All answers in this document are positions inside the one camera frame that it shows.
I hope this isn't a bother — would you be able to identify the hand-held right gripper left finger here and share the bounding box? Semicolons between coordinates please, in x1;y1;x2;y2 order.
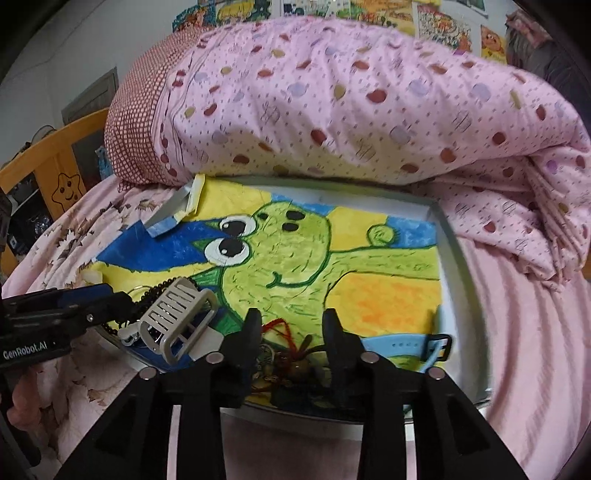
55;307;264;480

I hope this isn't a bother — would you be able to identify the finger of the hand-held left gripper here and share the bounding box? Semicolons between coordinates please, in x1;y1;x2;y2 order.
2;282;116;319
28;293;144;335

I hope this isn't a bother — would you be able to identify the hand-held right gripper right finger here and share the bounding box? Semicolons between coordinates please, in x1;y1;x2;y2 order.
322;308;529;480

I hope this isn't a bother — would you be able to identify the red string bracelet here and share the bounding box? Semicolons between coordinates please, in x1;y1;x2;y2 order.
261;316;296;356

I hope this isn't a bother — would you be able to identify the white hair clip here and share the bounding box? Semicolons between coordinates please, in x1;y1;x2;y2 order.
117;320;146;347

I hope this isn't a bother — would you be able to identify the brown headband with yellow bead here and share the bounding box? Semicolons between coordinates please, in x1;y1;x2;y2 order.
259;337;333;393

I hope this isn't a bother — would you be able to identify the dark bead bracelet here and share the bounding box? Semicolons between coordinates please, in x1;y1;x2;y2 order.
102;278;183;335

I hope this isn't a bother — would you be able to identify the grey cardboard box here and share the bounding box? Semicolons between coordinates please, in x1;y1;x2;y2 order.
85;173;497;423

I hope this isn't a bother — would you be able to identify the person's left hand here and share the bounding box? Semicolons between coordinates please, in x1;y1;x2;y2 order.
7;369;42;432

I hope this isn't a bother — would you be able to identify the small white plastic piece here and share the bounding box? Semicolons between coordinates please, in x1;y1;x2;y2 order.
189;328;225;361

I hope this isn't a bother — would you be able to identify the blue watch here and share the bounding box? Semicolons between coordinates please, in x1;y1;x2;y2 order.
362;333;455;372

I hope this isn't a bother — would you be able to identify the green frog drawing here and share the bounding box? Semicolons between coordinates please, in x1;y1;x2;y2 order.
92;178;446;407

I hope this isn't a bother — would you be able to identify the wooden headboard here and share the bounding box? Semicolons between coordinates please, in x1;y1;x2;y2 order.
0;107;112;278

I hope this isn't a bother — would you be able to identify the red checked pillow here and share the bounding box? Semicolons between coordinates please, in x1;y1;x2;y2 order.
104;30;204;188

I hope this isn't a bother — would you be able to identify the grey door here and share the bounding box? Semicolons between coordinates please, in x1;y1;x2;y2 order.
61;67;118;125

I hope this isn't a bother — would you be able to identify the pink bed sheet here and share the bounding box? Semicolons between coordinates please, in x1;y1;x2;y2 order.
0;178;591;480

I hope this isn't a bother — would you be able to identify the pink dotted quilt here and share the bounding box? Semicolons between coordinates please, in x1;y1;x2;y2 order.
154;14;591;287

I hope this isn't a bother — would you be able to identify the dark cloth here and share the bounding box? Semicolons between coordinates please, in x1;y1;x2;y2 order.
505;9;587;93

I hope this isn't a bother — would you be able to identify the grey buckle strap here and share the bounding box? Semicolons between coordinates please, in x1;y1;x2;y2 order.
139;277;220;365

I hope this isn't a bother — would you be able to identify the row of wall drawings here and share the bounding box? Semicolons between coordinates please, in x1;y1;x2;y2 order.
173;0;513;63

